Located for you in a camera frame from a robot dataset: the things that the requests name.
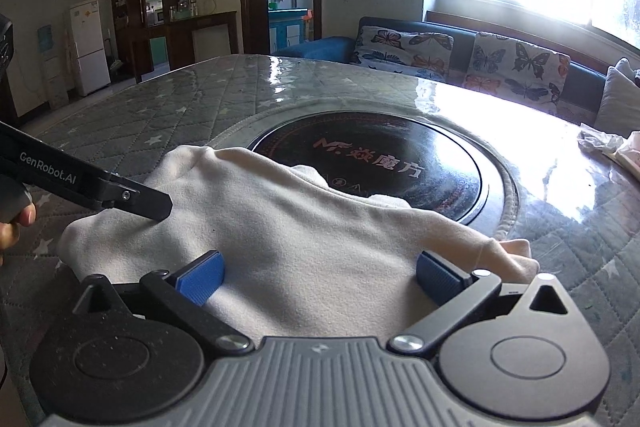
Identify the left butterfly print cushion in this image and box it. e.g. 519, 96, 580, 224
350, 26, 454, 81

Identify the white refrigerator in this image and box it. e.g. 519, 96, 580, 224
67, 0, 111, 96

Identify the dark wooden display cabinet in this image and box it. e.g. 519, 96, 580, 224
111, 0, 240, 82

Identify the black round induction cooktop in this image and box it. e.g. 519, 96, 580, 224
250, 112, 489, 225

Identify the grey white pillow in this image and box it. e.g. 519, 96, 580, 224
594, 57, 640, 138

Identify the water dispenser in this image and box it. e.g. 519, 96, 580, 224
37, 25, 68, 110

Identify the right butterfly print cushion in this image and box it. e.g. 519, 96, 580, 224
462, 32, 570, 116

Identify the butterfly print cushion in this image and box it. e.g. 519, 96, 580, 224
462, 32, 570, 116
350, 26, 454, 81

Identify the blue sofa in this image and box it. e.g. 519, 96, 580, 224
271, 16, 640, 118

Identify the person's left hand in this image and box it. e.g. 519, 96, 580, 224
0, 204, 37, 259

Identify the cream white garment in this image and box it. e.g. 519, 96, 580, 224
56, 145, 539, 340

